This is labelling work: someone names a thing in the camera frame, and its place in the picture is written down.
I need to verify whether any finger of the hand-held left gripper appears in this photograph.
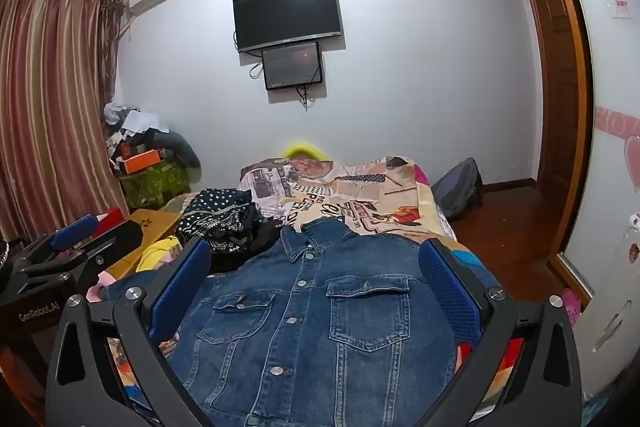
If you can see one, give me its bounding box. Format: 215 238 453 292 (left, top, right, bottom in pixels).
30 221 145 289
17 213 108 269

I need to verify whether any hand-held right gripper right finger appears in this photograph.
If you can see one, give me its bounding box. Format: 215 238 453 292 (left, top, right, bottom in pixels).
419 237 586 427

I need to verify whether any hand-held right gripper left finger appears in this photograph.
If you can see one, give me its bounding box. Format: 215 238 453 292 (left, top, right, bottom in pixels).
45 237 221 427

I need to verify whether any blue denim jacket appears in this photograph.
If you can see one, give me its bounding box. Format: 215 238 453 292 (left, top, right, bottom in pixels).
100 216 472 427

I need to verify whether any red box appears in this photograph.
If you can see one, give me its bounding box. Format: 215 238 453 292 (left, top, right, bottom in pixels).
97 207 127 226

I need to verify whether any wooden paw-print table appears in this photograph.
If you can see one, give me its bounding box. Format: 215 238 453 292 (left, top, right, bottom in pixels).
107 208 182 281

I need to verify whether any yellow garment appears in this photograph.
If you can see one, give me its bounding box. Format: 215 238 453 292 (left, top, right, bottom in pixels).
135 234 182 276

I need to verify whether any green patterned bag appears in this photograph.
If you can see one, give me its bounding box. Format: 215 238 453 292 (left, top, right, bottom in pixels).
119 162 192 210

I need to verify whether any orange box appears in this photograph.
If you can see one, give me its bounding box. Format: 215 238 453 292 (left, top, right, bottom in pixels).
122 149 162 176

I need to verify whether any navy patterned dotted garment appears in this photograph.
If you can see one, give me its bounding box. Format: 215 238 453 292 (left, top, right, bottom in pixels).
175 188 261 255

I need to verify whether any black garment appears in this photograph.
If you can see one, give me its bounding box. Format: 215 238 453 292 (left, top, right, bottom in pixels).
210 206 290 277

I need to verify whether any grey backpack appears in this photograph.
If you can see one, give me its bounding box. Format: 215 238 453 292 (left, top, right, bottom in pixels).
431 157 485 222

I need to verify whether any grey cloth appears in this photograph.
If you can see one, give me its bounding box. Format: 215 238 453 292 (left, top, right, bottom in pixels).
150 129 202 171

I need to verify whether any white crumpled cloth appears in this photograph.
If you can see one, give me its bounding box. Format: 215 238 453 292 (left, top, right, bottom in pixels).
103 102 162 138

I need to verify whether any pink slipper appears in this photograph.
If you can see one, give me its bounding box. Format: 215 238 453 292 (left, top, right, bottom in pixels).
562 287 584 326

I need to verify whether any pile of clutter on shelf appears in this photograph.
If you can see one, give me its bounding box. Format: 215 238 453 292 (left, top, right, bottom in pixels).
0 0 132 249

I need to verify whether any yellow curved object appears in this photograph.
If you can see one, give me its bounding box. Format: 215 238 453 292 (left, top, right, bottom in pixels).
281 143 329 160

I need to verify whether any wooden door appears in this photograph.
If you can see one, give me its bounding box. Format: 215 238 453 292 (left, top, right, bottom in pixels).
520 0 597 309

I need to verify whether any small black monitor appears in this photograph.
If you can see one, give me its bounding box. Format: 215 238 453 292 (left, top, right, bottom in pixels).
261 41 324 92

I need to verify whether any wall-mounted black television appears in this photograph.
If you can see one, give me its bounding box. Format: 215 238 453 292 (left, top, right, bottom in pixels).
232 0 344 54

